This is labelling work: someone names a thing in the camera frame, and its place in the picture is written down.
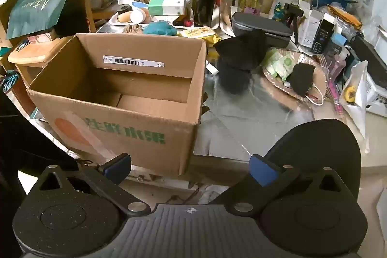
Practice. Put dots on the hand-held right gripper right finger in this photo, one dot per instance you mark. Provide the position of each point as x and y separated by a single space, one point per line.
263 171

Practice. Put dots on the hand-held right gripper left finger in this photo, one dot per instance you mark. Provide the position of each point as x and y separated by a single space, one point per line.
116 168

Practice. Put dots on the brown cardboard box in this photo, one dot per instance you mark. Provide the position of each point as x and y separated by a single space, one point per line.
136 137

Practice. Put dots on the teal mesh bath pouf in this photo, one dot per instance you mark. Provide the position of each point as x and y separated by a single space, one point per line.
160 28

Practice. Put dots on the yellow wet wipes pack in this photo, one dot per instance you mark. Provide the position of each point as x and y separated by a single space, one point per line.
196 32

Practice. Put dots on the black office chair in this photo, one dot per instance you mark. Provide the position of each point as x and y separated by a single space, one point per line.
317 143

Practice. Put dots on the black face mask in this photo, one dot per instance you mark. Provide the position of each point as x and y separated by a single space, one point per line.
302 78

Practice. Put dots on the green white tissue packet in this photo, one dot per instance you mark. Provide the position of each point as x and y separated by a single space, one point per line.
285 64

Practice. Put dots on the yellow tape measure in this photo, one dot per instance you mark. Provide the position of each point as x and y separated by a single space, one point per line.
350 94

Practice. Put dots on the black cap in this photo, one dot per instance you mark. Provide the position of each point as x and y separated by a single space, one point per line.
242 49

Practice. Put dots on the wooden chair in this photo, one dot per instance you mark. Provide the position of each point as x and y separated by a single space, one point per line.
33 54

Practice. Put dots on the white plate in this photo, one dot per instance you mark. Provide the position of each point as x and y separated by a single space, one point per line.
226 30

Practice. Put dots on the white plastic tray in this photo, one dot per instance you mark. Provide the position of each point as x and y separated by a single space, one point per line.
116 21

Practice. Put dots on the grey zip case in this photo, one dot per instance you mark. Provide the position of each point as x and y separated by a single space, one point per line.
257 22

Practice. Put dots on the light blue box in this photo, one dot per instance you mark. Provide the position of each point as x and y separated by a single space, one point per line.
338 40

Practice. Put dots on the brown egg-shaped pouch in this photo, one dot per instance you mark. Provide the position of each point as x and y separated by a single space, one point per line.
125 17

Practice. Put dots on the white jar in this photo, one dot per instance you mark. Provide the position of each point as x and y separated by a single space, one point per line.
137 16

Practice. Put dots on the red flat packet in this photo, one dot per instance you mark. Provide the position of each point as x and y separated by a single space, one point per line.
181 22

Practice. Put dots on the black tape roll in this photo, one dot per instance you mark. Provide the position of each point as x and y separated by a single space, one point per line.
125 7

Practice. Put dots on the black mini tripod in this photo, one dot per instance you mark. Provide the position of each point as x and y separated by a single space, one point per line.
291 11

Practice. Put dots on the white spray bottle blue label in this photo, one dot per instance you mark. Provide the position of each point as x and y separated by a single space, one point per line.
136 4

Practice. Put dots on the green white tissue box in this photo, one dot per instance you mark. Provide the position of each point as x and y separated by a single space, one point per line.
166 5

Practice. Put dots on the orange yellow packet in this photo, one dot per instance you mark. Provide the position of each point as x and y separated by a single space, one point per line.
344 16

